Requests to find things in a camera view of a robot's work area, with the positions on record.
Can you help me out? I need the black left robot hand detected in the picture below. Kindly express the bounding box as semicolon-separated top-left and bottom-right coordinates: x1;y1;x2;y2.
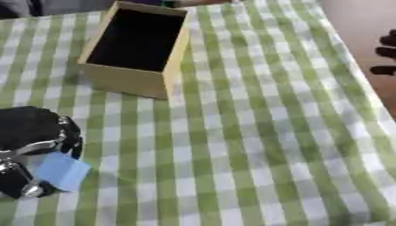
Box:
0;105;86;200

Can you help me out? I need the light blue square block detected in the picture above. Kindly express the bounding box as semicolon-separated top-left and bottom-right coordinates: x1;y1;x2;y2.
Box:
32;151;93;192

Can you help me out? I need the tan cardboard box black inside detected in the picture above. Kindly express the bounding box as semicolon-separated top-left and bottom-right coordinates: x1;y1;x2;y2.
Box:
75;0;192;100

